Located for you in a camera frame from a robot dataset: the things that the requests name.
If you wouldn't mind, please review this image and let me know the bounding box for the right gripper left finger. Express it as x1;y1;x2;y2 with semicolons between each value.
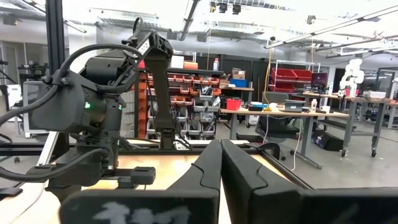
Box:
60;139;223;224

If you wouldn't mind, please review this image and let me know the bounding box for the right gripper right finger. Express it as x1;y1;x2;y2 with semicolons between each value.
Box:
221;139;398;224

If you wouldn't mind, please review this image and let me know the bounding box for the black office chair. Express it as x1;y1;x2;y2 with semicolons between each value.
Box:
255;91;300;161

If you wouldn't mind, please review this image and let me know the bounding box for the wooden top table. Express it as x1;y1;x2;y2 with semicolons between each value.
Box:
219;108;349;170

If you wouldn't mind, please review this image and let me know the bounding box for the small red bin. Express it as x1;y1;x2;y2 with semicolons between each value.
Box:
226;98;242;111

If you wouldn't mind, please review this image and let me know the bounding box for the parts bin shelf rack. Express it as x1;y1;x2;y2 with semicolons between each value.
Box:
135;67;224;141

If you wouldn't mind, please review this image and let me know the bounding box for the black floor bag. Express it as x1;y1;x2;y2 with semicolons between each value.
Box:
313;130;345;152

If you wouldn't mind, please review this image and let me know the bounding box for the grey laptop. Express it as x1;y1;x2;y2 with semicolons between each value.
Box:
284;99;305;113

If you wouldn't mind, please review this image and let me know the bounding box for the blue storage bin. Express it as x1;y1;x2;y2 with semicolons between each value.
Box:
229;78;249;89

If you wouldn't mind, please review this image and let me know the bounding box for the cardboard box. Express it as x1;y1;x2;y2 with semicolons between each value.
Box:
231;68;246;80

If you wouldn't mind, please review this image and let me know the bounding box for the rack with red bins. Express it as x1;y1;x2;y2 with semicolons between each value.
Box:
269;60;321;94

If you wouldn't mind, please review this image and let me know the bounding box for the long grey workbench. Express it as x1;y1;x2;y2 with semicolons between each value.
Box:
303;91;398;158

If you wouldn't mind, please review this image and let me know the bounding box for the white humanoid robot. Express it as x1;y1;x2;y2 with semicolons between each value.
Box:
338;58;365;98

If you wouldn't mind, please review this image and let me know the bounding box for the ceiling light strip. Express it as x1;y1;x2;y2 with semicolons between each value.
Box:
264;5;398;50

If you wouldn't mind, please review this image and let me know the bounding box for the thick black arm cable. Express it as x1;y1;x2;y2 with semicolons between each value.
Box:
0;147;110;184
0;42;144;127

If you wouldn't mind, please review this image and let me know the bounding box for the hanging yellow cord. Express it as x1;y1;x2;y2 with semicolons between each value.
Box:
263;35;274;112

